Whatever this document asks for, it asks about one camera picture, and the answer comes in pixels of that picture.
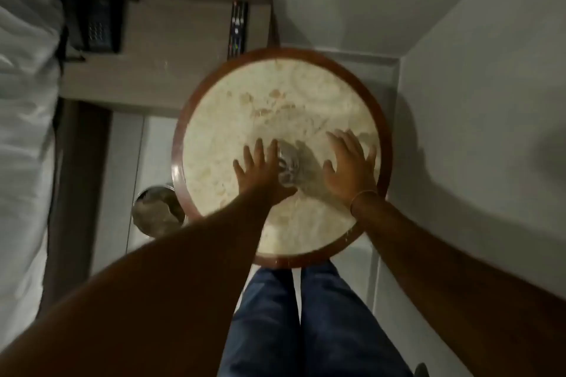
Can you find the wooden nightstand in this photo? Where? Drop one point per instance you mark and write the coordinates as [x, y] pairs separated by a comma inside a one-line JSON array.
[[177, 49]]

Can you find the person's right little finger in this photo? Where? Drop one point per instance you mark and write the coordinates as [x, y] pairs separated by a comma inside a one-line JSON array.
[[372, 156]]

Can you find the person's left thumb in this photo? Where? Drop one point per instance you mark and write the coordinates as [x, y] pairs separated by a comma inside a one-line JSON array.
[[287, 192]]

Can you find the person's right hand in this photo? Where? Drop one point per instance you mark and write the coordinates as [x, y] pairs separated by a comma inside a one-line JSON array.
[[353, 178]]

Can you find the round steel container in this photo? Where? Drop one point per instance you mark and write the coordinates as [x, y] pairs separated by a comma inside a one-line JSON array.
[[157, 212]]

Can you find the white flour layer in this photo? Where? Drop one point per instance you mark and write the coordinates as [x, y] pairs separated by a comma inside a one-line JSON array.
[[274, 98]]

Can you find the person's left middle finger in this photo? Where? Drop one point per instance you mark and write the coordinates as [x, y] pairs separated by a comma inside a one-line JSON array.
[[260, 152]]

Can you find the round brown-rimmed table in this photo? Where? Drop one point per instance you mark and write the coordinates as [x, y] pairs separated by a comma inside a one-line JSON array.
[[283, 54]]

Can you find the blue jeans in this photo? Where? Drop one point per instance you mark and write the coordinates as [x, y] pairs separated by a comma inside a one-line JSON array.
[[305, 328]]

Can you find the black telephone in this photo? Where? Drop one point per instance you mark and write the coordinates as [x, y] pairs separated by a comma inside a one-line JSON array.
[[95, 25]]

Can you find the person's right middle finger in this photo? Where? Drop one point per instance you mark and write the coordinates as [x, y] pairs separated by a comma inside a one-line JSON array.
[[347, 142]]

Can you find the thin wrist thread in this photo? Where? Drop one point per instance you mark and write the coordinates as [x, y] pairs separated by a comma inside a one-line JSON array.
[[363, 195]]

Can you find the person's right thumb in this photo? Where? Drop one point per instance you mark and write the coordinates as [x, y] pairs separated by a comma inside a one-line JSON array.
[[329, 171]]

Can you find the shiny steel cup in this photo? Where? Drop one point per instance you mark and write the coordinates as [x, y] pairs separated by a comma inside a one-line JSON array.
[[289, 167]]

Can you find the person's left hand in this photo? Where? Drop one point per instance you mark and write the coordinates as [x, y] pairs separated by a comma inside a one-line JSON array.
[[261, 180]]

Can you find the person's left forearm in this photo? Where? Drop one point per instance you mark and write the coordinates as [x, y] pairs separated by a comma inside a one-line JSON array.
[[146, 292]]

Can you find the person's left little finger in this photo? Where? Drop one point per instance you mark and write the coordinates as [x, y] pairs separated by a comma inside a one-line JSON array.
[[239, 170]]

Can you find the dark wooden bed frame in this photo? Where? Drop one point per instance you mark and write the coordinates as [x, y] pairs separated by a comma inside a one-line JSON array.
[[73, 195]]

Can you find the person's right forearm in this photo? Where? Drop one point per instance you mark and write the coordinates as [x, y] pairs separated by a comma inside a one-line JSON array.
[[460, 284]]

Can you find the black remote control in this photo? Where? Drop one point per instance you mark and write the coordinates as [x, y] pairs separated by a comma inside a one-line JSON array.
[[238, 30]]

